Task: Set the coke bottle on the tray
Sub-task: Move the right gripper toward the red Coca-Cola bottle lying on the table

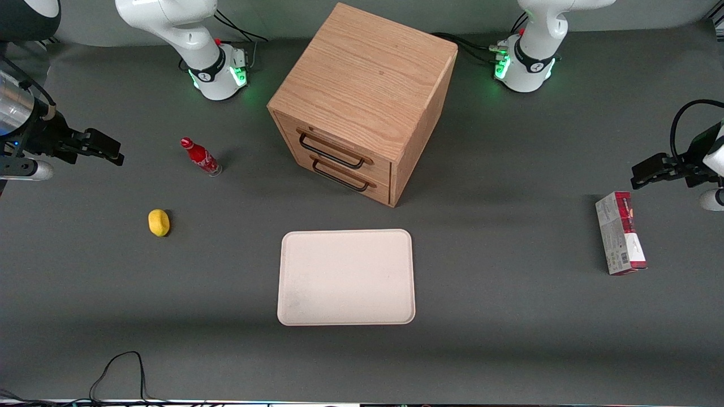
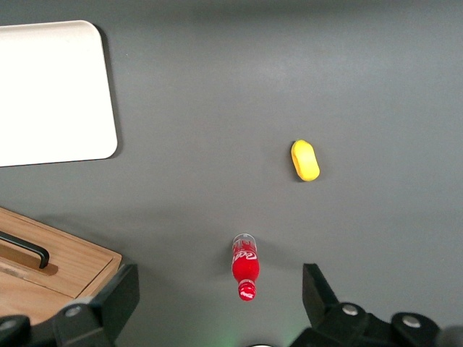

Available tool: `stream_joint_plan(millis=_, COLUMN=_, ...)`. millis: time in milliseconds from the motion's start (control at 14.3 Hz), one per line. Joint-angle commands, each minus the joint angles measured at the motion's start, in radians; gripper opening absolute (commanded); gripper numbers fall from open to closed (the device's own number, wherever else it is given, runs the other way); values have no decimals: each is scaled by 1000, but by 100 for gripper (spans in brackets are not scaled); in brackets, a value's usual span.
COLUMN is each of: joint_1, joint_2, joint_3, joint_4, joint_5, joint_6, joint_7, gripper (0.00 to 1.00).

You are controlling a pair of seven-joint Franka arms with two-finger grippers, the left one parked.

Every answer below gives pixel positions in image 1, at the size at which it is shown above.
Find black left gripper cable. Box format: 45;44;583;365
670;99;724;166

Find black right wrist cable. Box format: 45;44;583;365
0;55;58;122

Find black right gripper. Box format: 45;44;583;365
23;111;125;167

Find red coke bottle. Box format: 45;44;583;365
180;137;223;177

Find black metal drawer handle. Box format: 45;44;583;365
312;159;370;193
298;132;366;170

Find black arm base cables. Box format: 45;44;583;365
432;32;508;64
213;8;269;70

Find black looped cable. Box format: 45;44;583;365
89;350;149;403

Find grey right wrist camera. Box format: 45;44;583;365
0;159;55;182

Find black left arm base cables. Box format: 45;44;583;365
432;32;508;64

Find wooden drawer cabinet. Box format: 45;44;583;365
267;2;459;209

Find cream plastic tray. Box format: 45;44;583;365
277;228;416;327

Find black right arm base cables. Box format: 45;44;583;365
213;8;269;70

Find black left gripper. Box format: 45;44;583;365
631;121;722;190

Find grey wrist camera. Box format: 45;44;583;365
0;159;55;182
699;188;724;212

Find grey and red carton box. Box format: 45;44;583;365
594;191;648;276

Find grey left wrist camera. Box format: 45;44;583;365
699;188;724;212

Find yellow lemon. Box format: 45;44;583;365
148;209;171;237

